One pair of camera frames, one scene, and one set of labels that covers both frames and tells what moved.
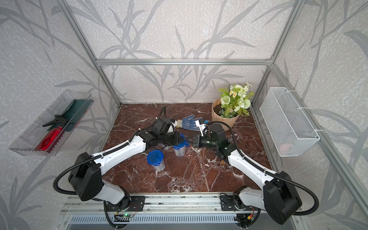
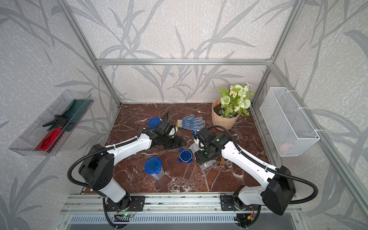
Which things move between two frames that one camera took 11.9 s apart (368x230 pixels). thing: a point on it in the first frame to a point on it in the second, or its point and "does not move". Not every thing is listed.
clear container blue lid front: x=155 y=157 to x=153 y=167
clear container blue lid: x=180 y=149 to x=195 y=147
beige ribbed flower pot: x=216 y=117 does not move
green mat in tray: x=74 y=113 does not move
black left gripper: x=176 y=140 does not move
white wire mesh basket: x=292 y=132 does not move
